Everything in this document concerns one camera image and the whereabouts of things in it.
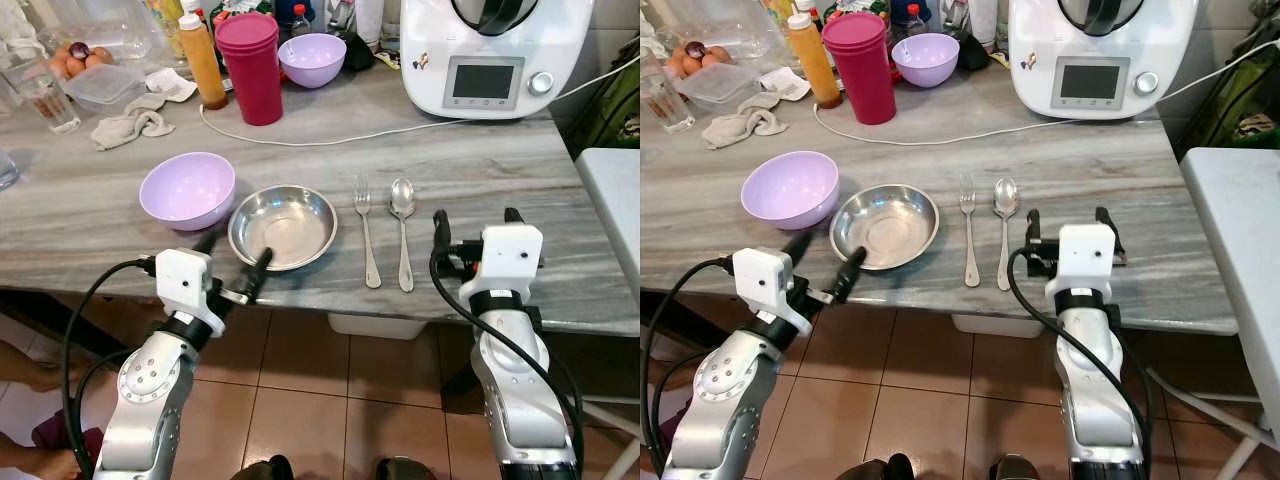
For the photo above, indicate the white kitchen appliance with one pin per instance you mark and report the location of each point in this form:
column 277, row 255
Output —
column 1095, row 40
column 490, row 40

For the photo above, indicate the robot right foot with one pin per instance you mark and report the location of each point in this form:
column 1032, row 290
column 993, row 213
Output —
column 1015, row 468
column 405, row 469

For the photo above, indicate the purple onion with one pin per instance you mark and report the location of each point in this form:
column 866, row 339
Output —
column 697, row 47
column 79, row 49

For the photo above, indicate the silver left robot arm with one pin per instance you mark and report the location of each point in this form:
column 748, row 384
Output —
column 725, row 400
column 150, row 400

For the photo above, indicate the stainless steel bowl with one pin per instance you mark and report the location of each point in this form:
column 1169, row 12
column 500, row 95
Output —
column 886, row 227
column 283, row 228

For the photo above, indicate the green bag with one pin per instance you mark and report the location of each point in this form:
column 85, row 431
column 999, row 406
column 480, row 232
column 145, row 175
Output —
column 1240, row 100
column 612, row 105

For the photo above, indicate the steel fork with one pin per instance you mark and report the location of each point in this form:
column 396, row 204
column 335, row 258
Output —
column 969, row 238
column 367, row 240

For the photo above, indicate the steel spoon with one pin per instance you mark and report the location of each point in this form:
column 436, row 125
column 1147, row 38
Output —
column 1006, row 196
column 403, row 198

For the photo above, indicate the magenta plastic tumbler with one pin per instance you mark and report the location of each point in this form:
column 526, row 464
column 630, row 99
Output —
column 250, row 70
column 862, row 70

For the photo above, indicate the black pouch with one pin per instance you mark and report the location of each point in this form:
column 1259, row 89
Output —
column 357, row 54
column 974, row 52

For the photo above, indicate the clear plastic container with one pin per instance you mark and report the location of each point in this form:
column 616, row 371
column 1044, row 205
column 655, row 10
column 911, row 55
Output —
column 716, row 85
column 102, row 86

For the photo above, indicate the white plastic bin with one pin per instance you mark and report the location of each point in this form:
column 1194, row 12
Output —
column 992, row 325
column 378, row 326

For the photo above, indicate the white folding table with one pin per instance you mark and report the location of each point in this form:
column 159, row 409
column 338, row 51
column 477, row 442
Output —
column 1235, row 220
column 612, row 200

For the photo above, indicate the large lilac bowl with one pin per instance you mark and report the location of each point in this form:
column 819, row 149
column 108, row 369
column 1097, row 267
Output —
column 790, row 190
column 187, row 190

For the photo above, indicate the white napkin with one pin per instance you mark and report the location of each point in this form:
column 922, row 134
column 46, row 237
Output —
column 786, row 82
column 172, row 85

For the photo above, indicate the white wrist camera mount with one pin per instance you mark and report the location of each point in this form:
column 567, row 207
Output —
column 762, row 280
column 183, row 280
column 1087, row 252
column 512, row 255

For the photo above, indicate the clear glass tumbler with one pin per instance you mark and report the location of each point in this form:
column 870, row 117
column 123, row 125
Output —
column 7, row 170

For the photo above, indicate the grey crumpled cloth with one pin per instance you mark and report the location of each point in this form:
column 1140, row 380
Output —
column 128, row 122
column 742, row 122

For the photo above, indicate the large clear jar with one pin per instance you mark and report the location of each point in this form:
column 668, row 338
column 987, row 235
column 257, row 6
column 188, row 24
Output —
column 725, row 22
column 105, row 25

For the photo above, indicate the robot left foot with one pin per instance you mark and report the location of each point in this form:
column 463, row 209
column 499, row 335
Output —
column 878, row 468
column 265, row 468

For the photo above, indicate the orange sauce bottle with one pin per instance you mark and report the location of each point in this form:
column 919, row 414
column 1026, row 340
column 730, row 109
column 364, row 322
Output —
column 204, row 65
column 815, row 65

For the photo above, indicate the dark bottle red cap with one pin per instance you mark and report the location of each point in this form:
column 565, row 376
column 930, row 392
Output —
column 913, row 20
column 300, row 22

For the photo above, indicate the small lilac bowl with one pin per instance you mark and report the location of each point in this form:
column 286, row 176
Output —
column 925, row 58
column 312, row 58

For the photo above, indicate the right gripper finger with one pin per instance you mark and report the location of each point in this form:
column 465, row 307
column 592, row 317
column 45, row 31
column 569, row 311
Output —
column 441, row 230
column 1033, row 227
column 1110, row 230
column 514, row 216

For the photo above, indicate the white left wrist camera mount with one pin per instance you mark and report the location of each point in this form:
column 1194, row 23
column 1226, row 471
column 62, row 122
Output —
column 183, row 280
column 762, row 280

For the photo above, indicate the clear drinking glass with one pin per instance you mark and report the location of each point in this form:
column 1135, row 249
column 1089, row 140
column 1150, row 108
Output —
column 668, row 102
column 48, row 98

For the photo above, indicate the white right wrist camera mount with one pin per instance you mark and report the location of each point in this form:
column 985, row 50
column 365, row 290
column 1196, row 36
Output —
column 1087, row 252
column 512, row 255

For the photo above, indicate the person's bare foot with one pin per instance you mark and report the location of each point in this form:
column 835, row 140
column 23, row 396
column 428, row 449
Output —
column 652, row 375
column 25, row 368

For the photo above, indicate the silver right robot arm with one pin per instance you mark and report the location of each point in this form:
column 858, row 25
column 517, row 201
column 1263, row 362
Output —
column 515, row 380
column 1090, row 380

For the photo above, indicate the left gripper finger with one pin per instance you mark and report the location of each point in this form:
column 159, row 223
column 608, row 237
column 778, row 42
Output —
column 206, row 241
column 798, row 246
column 256, row 272
column 851, row 272

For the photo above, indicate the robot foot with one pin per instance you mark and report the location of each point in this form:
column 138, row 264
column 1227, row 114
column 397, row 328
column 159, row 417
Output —
column 265, row 468
column 878, row 468
column 1015, row 468
column 405, row 469

